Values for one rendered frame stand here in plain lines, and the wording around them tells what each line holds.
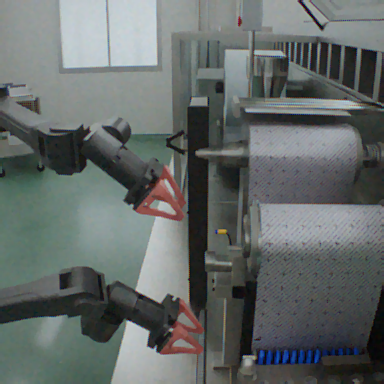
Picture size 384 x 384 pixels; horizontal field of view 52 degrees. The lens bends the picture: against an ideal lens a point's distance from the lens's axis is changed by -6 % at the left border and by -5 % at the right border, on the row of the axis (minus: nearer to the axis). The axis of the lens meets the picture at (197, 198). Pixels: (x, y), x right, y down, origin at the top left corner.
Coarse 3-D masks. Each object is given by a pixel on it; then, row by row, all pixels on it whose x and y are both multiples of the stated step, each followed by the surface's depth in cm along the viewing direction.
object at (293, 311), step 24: (264, 288) 73; (288, 288) 73; (312, 288) 73; (336, 288) 73; (360, 288) 73; (264, 312) 75; (288, 312) 75; (312, 312) 75; (336, 312) 75; (360, 312) 75; (264, 336) 78; (288, 336) 78; (312, 336) 78; (336, 336) 77; (360, 336) 77
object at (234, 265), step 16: (224, 256) 82; (240, 256) 79; (240, 272) 81; (224, 288) 82; (240, 288) 82; (224, 304) 88; (240, 304) 85; (224, 320) 87; (240, 320) 86; (224, 336) 88; (240, 336) 88; (224, 352) 90; (224, 368) 91
